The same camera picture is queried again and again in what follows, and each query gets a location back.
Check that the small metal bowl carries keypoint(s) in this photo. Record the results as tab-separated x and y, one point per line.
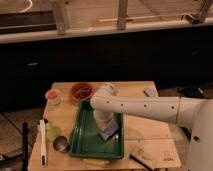
61	144

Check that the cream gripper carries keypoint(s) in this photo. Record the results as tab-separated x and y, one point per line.
103	124

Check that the wooden block brush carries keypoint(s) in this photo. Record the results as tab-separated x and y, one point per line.
143	158

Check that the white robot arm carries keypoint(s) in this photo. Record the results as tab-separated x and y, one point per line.
193	113

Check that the small cup with orange lid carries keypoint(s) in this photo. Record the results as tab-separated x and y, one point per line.
53	96

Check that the black pole stand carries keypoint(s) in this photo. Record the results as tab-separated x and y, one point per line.
25	147

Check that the green plastic tray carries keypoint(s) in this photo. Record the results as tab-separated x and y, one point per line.
86	141

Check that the white long-handled brush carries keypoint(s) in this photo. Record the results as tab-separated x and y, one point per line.
43	143

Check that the orange bowl with food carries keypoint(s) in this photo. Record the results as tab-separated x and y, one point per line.
81	91

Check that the blue sponge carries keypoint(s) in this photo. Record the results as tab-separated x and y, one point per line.
110	130

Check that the green plastic cup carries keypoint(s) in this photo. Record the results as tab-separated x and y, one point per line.
52	133

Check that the grey blue cloth piece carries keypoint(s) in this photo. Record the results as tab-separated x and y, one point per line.
150	92

